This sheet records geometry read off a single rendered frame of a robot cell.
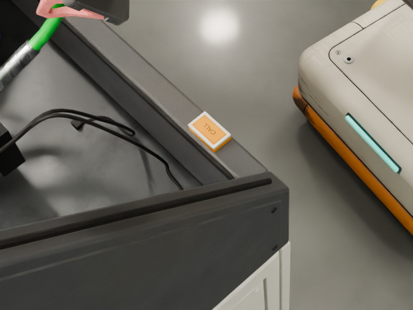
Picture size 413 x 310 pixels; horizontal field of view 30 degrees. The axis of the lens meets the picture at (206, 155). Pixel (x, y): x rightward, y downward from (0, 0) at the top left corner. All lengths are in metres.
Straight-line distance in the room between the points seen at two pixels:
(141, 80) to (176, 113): 0.07
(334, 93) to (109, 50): 0.87
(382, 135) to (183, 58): 0.73
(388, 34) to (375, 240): 0.51
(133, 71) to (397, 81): 0.94
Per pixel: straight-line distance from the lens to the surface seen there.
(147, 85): 1.04
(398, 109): 1.83
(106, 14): 0.71
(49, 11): 0.78
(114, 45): 1.10
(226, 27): 2.33
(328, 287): 1.91
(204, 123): 0.98
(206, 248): 0.88
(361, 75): 1.87
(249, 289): 1.10
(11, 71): 0.84
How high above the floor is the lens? 1.79
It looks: 59 degrees down
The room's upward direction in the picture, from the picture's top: 10 degrees counter-clockwise
